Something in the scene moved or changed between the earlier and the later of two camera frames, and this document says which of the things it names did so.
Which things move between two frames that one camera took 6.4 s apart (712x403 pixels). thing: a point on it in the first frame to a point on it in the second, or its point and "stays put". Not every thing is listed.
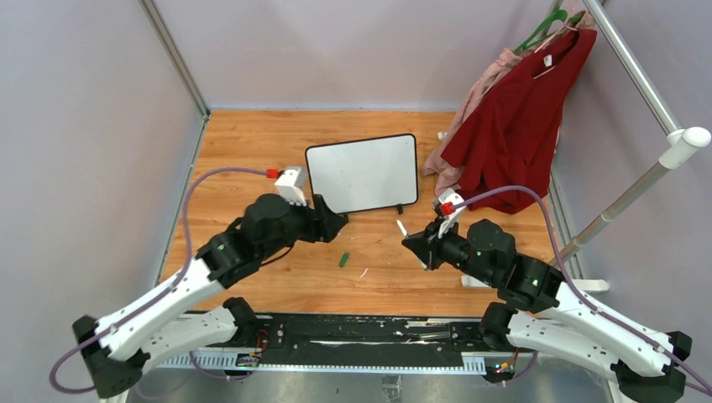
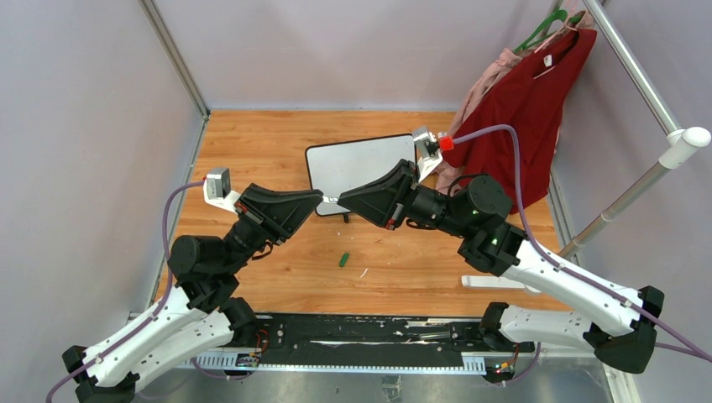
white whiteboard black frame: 369,174 stays put
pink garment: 447,174 stays put
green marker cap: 344,258 stays put
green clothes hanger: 526,43 stays put
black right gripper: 426,244 to 386,201
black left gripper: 323,223 to 280,214
